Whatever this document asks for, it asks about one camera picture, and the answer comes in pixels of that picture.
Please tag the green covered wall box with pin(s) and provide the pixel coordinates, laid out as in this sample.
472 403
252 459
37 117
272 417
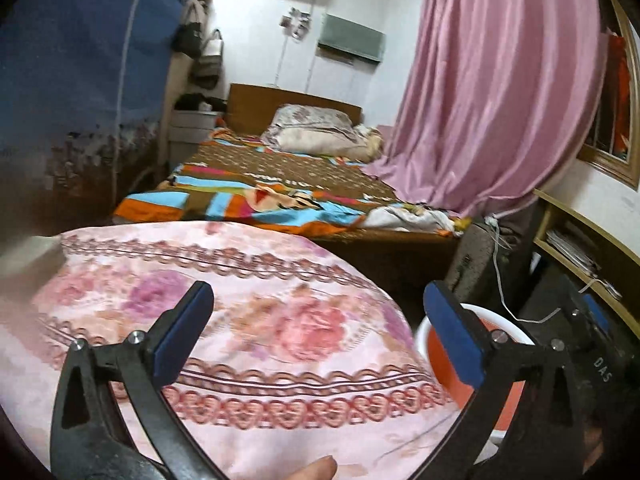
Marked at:
352 37

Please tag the black and white handbag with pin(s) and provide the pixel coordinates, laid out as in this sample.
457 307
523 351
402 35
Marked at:
207 62

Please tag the person's left hand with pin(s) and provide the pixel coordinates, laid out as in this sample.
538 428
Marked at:
310 467

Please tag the colourful patchwork bedsheet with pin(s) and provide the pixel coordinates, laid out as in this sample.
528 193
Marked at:
280 180

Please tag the pink floral quilt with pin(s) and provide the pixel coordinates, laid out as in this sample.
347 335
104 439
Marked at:
275 340

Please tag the patterned dark bag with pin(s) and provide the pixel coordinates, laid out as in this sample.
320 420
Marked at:
475 255

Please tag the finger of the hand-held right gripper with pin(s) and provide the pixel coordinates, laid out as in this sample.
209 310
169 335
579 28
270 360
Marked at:
597 311

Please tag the white crumpled cloth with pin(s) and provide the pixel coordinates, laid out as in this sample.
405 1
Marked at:
410 217

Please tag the gold framed picture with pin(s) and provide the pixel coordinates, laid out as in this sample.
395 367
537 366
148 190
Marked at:
620 110

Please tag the thick old book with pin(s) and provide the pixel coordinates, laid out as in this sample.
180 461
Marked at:
30 255

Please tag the blue fabric wardrobe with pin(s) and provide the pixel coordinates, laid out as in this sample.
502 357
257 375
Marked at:
75 60

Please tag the wooden headboard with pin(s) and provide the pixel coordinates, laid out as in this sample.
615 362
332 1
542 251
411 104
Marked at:
250 107

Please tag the stack of papers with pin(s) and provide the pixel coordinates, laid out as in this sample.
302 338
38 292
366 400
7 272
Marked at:
572 252

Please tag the wooden shelf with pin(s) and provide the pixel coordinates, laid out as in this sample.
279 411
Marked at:
550 215

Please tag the white and orange bin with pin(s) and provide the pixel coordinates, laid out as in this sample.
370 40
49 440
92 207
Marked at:
440 360

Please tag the beige pillow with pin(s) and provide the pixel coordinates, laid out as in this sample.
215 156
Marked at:
325 144

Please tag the pink curtain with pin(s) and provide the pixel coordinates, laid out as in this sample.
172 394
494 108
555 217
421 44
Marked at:
490 85

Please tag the cream yellow cloth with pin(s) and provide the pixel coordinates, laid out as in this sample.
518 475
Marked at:
371 141

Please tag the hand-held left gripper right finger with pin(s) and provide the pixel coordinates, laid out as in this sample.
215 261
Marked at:
455 340

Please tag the black items pile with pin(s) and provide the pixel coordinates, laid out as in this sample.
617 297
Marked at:
196 101

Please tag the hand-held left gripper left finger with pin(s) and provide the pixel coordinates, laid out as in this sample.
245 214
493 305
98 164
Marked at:
182 335

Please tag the wall switch box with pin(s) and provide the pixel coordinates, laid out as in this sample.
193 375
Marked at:
296 22

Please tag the floral pillow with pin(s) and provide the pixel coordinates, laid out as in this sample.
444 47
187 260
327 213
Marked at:
310 117

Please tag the white nightstand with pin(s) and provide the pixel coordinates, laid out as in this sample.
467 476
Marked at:
190 130

